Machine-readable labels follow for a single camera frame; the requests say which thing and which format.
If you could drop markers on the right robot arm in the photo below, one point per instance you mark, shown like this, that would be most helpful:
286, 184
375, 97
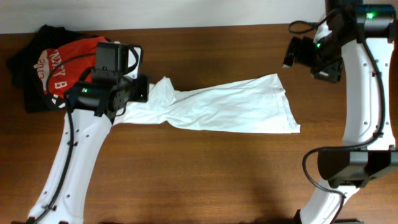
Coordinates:
353, 42

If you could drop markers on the red printed t-shirt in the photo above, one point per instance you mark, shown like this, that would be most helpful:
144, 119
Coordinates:
60, 68

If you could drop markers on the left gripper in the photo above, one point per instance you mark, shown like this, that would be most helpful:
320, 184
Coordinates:
142, 83

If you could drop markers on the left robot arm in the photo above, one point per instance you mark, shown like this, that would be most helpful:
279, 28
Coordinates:
90, 113

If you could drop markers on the black folded clothes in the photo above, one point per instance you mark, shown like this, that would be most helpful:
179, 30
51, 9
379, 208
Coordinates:
24, 76

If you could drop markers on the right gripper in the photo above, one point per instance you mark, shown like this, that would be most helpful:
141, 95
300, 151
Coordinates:
330, 73

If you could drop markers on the white t-shirt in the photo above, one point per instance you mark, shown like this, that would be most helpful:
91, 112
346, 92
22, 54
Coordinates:
249, 106

